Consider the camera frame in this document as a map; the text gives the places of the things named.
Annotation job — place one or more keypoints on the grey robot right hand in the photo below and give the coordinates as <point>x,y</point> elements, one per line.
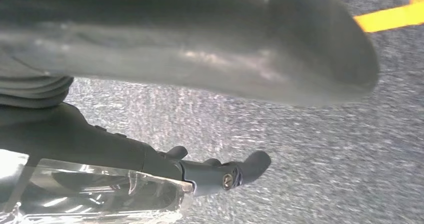
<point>198,33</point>

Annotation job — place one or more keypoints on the yellow floor tape square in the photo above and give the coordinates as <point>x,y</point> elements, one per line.
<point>391,18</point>

